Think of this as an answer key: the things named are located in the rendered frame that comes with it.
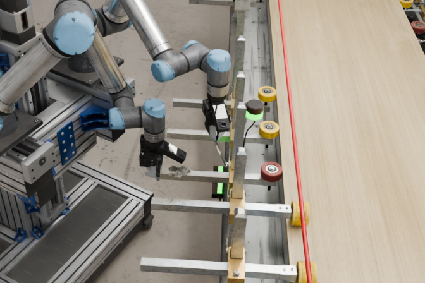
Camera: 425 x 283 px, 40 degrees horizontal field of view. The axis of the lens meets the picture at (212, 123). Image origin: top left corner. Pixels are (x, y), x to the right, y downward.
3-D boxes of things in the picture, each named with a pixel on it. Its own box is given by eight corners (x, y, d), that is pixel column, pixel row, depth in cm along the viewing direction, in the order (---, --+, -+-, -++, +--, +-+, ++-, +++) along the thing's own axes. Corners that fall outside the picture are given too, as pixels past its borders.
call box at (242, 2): (233, 11, 260) (234, -5, 255) (234, 4, 266) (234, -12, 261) (249, 12, 260) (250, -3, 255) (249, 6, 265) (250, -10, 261)
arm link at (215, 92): (232, 86, 195) (209, 90, 192) (231, 97, 197) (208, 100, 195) (224, 74, 200) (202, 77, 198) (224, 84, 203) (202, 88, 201)
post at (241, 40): (230, 128, 271) (237, 38, 241) (230, 123, 273) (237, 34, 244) (238, 128, 271) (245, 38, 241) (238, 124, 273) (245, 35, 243)
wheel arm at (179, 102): (172, 108, 260) (172, 100, 257) (173, 104, 263) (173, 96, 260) (269, 114, 260) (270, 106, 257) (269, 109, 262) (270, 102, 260)
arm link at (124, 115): (108, 115, 207) (138, 113, 209) (110, 135, 198) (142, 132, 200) (107, 97, 202) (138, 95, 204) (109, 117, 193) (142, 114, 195)
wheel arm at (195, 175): (160, 181, 219) (160, 173, 216) (161, 175, 221) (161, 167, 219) (275, 188, 218) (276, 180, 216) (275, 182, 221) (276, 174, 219)
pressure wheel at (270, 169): (258, 196, 218) (261, 174, 211) (258, 181, 225) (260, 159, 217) (279, 198, 218) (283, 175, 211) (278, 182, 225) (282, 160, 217)
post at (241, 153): (227, 251, 210) (236, 152, 180) (227, 244, 213) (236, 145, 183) (236, 252, 210) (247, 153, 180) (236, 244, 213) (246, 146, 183)
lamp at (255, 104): (241, 155, 213) (246, 108, 199) (241, 145, 217) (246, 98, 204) (257, 156, 213) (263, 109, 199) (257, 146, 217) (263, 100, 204)
